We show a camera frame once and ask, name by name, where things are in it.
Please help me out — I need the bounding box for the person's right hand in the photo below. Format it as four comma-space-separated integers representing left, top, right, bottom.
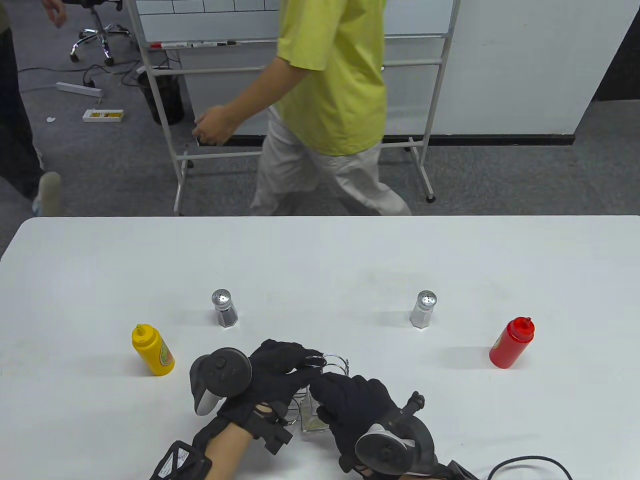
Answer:
309, 372, 402, 473

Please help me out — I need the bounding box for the person's left hand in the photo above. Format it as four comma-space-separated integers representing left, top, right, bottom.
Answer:
219, 339, 326, 437

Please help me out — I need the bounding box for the chrome wire condiment caddy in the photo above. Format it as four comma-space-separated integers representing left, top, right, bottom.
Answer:
287, 352, 354, 434

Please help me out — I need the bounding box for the person's left forearm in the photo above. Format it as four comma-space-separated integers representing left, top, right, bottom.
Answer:
204, 426, 257, 480

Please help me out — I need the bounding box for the black controller on left hand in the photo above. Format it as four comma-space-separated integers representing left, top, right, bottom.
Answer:
189, 347, 253, 417

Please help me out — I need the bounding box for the black controller on hand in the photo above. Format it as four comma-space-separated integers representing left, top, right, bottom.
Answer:
354, 392, 439, 476
189, 347, 253, 417

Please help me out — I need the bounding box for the glass pepper shaker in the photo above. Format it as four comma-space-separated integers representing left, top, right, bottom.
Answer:
211, 289, 239, 329

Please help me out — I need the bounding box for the black controller on right hand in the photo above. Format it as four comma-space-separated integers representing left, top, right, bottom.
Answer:
354, 392, 439, 476

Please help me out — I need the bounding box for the glass salt shaker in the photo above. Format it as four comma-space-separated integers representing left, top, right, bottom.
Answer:
409, 289, 438, 330

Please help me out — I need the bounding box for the yellow mustard squeeze bottle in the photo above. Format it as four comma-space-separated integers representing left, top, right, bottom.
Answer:
131, 324, 176, 377

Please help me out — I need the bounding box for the red ketchup squeeze bottle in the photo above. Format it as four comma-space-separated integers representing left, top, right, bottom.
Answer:
488, 316, 536, 369

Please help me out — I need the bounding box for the black trash bin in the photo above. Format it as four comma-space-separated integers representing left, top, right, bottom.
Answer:
137, 67, 185, 126

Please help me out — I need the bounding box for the white box with yellow contents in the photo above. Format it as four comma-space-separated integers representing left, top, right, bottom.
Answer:
82, 108, 125, 123

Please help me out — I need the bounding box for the white power strip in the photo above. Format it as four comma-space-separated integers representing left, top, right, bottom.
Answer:
55, 81, 105, 98

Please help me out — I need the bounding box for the whiteboard on metal stand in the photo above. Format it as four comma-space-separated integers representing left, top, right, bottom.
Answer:
123, 0, 462, 216

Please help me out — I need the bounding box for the office chair with chrome base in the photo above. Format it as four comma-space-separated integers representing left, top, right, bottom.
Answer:
69, 0, 135, 67

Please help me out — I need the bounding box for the black right wrist strap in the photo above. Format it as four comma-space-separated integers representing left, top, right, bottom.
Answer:
436, 460, 482, 480

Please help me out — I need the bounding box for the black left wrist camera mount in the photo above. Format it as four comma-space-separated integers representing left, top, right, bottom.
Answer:
149, 440, 214, 480

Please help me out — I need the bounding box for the black floor cable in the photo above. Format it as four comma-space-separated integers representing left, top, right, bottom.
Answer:
18, 59, 146, 93

